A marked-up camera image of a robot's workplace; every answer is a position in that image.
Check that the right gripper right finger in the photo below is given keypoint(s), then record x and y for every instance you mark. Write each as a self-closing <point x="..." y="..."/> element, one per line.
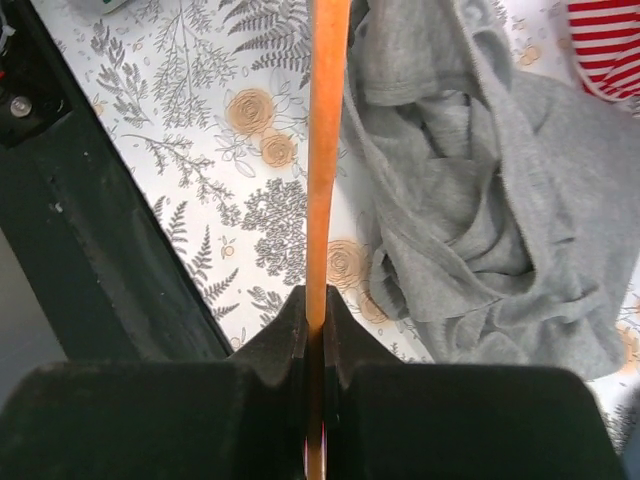
<point x="387" y="419"/>

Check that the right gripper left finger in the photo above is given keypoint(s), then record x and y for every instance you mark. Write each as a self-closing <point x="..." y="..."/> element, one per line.
<point x="243" y="417"/>

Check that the grey tank top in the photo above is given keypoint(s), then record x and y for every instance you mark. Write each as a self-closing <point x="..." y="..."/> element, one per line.
<point x="507" y="202"/>

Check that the orange plastic hanger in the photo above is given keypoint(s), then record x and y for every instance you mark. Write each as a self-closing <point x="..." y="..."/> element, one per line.
<point x="329" y="37"/>

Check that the red white striped tank top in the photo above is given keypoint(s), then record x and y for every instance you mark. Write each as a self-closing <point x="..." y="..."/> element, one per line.
<point x="605" y="41"/>

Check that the floral table cloth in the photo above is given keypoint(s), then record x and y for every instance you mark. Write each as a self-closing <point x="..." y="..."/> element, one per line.
<point x="207" y="103"/>

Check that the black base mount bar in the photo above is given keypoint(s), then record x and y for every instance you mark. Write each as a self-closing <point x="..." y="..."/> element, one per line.
<point x="105" y="274"/>

